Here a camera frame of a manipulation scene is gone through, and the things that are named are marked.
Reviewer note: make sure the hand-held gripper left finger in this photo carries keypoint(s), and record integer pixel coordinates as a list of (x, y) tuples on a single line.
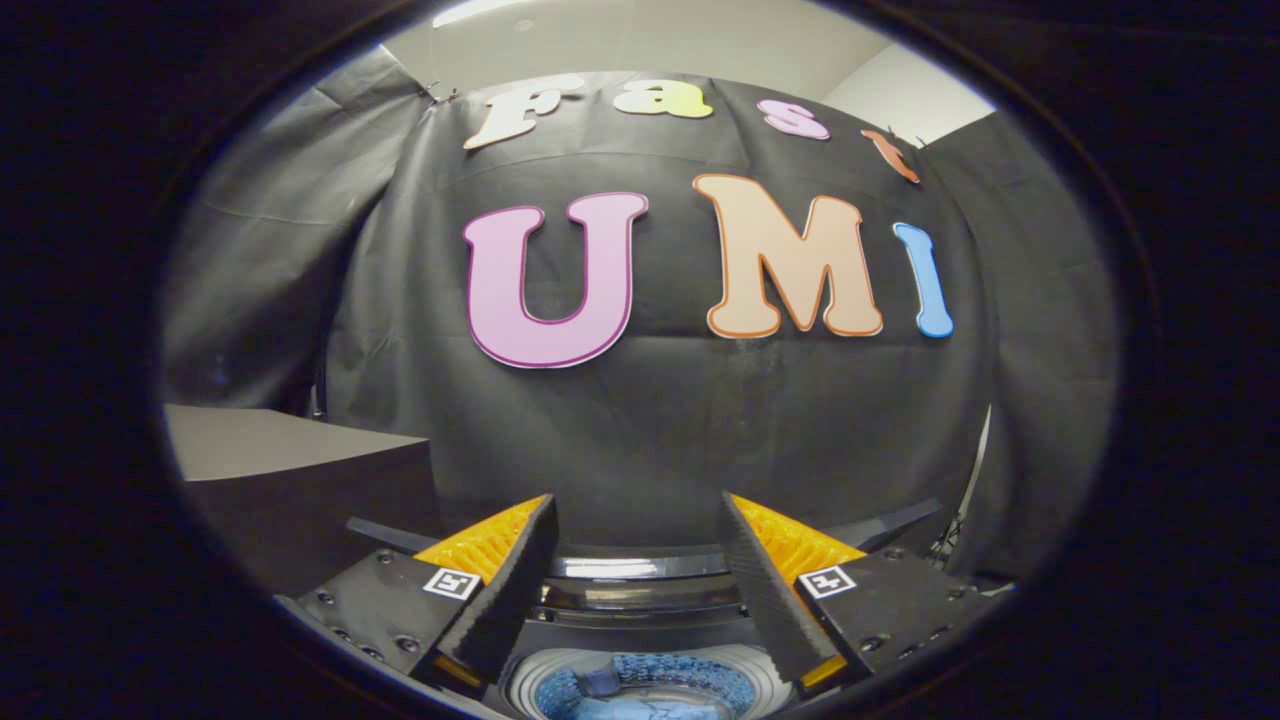
[(515, 590)]

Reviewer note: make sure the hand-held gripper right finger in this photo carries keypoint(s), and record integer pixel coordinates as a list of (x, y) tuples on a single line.
[(770, 600)]

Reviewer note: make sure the light blue garment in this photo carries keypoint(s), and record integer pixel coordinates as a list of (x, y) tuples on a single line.
[(640, 706)]

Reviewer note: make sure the black backdrop cloth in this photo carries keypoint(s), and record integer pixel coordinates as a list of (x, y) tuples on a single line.
[(640, 440)]

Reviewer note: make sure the white cabinet with dark top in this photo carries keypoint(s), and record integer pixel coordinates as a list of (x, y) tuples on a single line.
[(300, 500)]

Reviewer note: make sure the ceiling light panel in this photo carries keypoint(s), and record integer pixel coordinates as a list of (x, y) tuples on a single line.
[(470, 10)]

